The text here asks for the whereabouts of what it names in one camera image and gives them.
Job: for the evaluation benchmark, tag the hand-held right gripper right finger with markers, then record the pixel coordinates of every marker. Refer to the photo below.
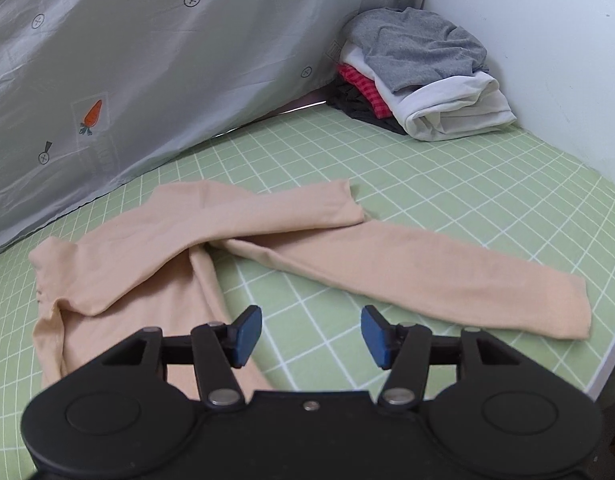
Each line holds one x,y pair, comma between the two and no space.
375,340

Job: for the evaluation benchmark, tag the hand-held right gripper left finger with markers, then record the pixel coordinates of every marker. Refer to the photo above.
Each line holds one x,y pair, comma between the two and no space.
247,335

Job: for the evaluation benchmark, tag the peach long-sleeve shirt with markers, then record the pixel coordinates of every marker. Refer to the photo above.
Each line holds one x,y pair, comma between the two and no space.
137,240

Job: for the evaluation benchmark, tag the green grid cutting mat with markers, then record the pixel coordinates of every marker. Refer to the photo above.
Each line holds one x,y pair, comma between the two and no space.
437,200

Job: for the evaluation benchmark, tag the red checked garment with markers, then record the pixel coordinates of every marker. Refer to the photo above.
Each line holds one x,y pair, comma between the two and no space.
367,90

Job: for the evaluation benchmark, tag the white garment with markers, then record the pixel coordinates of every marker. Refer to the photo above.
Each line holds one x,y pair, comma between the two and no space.
462,105

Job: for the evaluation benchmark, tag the grey carrot-print cloth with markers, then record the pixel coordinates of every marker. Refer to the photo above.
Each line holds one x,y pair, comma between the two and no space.
137,60

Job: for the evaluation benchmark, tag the grey heather shirt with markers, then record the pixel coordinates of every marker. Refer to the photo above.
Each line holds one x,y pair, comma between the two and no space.
412,45

